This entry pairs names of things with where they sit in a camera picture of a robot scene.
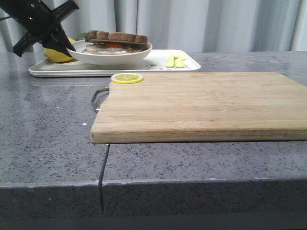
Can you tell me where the green lime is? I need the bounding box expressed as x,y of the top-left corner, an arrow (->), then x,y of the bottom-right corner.
75,33 -> 88,41

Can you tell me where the wooden cutting board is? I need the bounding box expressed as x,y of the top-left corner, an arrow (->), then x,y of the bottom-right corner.
91,72 -> 307,144

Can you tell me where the grey curtain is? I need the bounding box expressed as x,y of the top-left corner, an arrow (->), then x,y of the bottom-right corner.
0,0 -> 307,53

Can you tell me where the lemon slice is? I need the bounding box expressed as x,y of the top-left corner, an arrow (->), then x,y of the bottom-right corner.
111,73 -> 144,84

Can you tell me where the white bread slice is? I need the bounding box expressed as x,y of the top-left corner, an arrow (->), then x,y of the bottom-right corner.
84,30 -> 148,45

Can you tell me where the yellow lemon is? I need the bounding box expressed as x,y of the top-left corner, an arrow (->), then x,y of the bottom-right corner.
44,48 -> 74,63

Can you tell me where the white round plate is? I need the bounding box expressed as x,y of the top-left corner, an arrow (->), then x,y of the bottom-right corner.
67,40 -> 152,65

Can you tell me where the fried egg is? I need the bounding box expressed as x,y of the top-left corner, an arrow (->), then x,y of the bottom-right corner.
83,42 -> 133,55

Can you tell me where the white bear tray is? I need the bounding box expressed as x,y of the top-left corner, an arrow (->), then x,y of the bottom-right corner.
29,49 -> 201,78

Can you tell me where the yellow plastic knife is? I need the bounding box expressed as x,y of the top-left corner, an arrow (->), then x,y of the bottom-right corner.
175,56 -> 185,69

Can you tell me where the yellow plastic fork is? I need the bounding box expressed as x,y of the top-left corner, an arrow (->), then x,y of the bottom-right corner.
165,55 -> 177,68

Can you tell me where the metal board handle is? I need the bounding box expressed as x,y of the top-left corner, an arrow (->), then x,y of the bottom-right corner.
91,87 -> 109,113

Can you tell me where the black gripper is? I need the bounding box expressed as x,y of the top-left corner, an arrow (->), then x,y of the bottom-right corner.
0,0 -> 75,57

